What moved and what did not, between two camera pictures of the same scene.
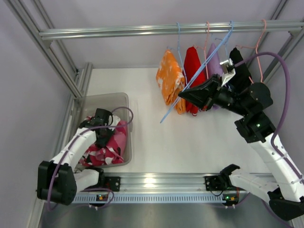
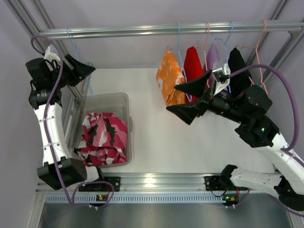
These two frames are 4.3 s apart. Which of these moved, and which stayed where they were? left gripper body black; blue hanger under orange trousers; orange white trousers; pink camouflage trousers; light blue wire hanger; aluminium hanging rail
Moved: left gripper body black; light blue wire hanger
Stayed: orange white trousers; blue hanger under orange trousers; pink camouflage trousers; aluminium hanging rail
